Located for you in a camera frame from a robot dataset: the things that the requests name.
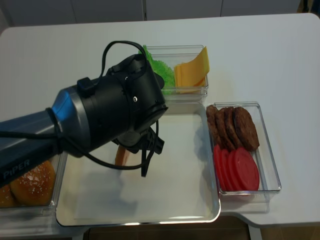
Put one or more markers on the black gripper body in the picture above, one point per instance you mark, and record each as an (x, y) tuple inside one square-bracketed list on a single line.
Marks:
[(134, 141)]

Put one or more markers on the bun front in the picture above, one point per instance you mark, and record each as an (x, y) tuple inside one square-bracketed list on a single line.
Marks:
[(122, 156)]

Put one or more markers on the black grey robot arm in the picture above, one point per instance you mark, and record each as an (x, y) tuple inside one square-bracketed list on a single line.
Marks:
[(124, 107)]

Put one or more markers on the green lettuce leaf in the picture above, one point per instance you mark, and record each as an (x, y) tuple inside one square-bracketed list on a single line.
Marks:
[(163, 70)]

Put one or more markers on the stacked yellow cheese slices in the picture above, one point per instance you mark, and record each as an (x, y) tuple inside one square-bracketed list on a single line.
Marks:
[(190, 74)]

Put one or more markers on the upright yellow cheese slice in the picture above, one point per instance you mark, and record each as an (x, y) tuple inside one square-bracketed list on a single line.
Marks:
[(202, 57)]

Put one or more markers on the clear lettuce cheese container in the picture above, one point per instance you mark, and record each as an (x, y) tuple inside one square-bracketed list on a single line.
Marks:
[(175, 55)]

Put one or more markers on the white metal serving tray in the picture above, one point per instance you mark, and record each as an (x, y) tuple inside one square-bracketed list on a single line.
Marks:
[(180, 185)]

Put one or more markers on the brown patty leftmost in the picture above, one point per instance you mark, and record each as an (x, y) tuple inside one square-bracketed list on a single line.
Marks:
[(210, 114)]

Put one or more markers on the brown patty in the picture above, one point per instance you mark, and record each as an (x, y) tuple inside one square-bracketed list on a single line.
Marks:
[(230, 127), (221, 127), (210, 114), (245, 129)]

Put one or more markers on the tomato slice leftmost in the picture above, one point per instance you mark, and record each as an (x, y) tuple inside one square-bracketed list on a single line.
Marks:
[(217, 163)]

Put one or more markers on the tomato slice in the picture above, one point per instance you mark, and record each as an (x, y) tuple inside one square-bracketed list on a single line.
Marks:
[(246, 170), (225, 170), (217, 163), (231, 173)]

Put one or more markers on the sesame top bun right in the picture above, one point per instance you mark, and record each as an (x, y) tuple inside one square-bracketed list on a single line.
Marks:
[(35, 188)]

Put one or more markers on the sesame bun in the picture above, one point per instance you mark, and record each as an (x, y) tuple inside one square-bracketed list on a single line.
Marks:
[(35, 188), (7, 199)]

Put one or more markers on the brown patty rightmost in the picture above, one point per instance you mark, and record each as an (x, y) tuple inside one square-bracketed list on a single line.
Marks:
[(245, 129)]

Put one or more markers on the tomato slice rightmost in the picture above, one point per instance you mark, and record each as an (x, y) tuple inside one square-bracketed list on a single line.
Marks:
[(246, 170)]

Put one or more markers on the clear bun container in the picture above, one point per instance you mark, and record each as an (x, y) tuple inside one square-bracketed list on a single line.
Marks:
[(23, 212)]

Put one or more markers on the clear patty tomato container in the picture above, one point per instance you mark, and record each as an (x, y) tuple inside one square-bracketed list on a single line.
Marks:
[(269, 181)]

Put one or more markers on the sesame top bun left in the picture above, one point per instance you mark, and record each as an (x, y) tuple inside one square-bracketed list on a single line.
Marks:
[(7, 199)]

